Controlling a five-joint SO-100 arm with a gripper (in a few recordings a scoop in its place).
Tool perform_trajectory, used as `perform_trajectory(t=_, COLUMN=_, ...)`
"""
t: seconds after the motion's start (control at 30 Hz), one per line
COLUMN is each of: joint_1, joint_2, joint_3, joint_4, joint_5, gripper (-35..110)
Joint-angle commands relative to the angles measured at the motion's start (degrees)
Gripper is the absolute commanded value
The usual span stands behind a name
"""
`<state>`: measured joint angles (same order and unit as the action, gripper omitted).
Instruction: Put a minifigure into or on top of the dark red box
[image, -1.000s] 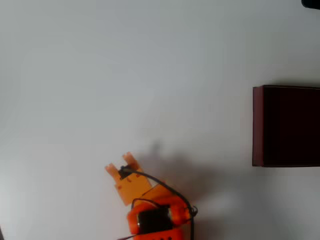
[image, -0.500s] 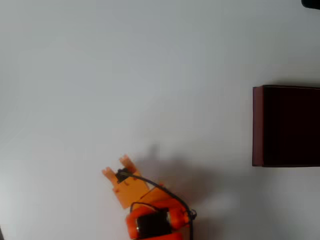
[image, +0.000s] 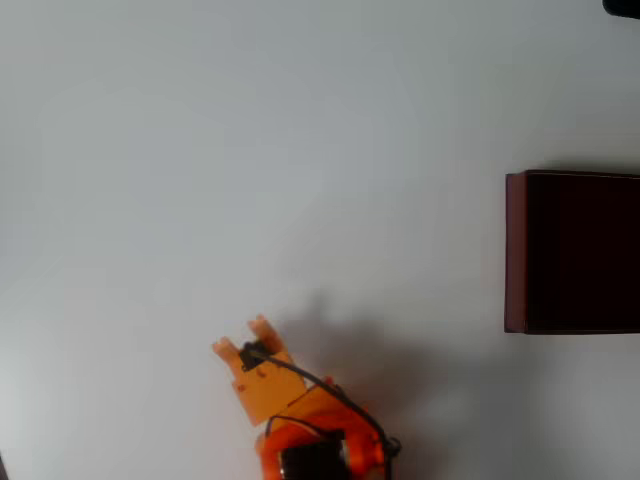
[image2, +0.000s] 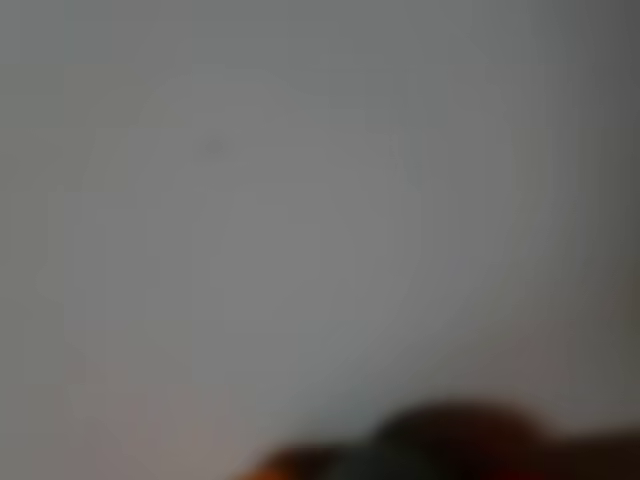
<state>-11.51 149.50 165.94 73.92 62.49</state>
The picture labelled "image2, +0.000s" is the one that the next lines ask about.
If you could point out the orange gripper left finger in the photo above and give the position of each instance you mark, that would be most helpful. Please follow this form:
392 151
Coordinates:
292 465

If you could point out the blurry dark rounded object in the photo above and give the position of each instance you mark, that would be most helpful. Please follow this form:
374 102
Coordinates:
450 440

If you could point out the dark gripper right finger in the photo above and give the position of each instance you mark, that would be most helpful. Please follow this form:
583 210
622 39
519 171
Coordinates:
600 455

